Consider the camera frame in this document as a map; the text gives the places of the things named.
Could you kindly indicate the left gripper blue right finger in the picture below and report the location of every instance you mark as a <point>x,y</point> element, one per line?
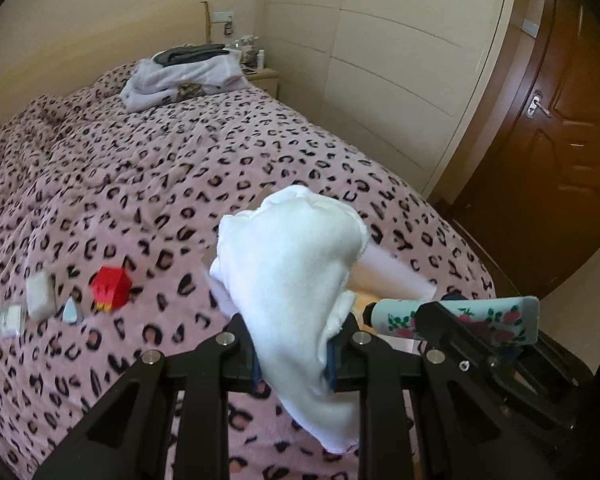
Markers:
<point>423,419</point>

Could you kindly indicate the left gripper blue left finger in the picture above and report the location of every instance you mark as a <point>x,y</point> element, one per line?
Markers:
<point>165,417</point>

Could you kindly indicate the floral hand cream tube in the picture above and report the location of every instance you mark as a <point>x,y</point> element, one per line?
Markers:
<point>500,322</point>

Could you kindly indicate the red toy block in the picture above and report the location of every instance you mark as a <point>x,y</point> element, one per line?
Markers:
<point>110,288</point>

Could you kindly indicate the clear cotton swab box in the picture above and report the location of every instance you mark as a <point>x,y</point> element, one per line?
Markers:
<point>41,301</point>

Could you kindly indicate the white plastic wipes packet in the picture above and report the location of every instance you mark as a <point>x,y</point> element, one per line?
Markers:
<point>12,320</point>

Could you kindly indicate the white cloth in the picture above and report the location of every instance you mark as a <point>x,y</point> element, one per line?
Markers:
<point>332,418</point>

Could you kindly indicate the white cardboard box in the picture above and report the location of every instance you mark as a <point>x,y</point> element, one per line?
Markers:
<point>390,279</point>

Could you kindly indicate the brown wooden door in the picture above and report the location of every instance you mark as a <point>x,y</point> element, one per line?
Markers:
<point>533,204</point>

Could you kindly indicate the pink leopard print blanket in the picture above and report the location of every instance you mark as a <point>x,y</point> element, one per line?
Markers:
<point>85,184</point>

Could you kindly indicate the white folded clothes pile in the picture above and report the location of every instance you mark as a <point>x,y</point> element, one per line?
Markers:
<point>152,84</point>

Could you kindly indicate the beige wooden headboard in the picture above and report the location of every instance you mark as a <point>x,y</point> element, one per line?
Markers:
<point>77,60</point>

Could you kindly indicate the wooden nightstand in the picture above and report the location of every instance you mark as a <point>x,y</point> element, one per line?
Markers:
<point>265,79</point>

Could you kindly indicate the dark folded garment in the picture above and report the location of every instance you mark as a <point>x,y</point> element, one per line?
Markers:
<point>189,54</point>

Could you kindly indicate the silver door handle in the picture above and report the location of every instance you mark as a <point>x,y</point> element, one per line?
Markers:
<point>536,106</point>

